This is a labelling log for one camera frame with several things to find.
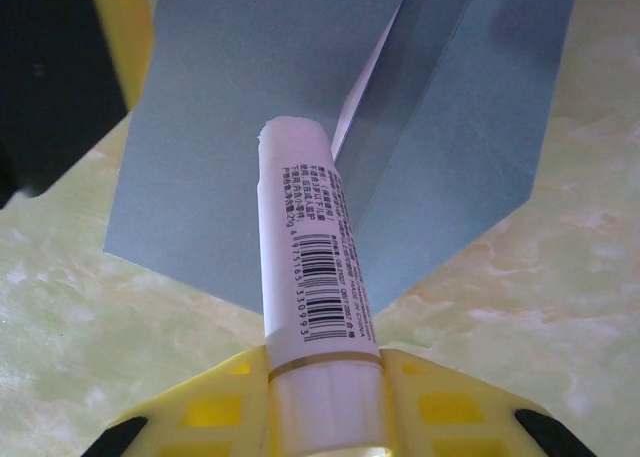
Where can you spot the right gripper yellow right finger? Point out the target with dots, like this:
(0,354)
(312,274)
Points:
(475,417)

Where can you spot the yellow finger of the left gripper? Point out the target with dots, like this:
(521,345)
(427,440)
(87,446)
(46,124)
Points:
(127,37)

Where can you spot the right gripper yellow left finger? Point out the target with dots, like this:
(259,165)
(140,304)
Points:
(200,417)

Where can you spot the grey-blue paper envelope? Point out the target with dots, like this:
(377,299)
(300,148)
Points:
(225,127)

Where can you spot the white glue stick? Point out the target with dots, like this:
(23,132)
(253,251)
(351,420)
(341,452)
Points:
(320,297)

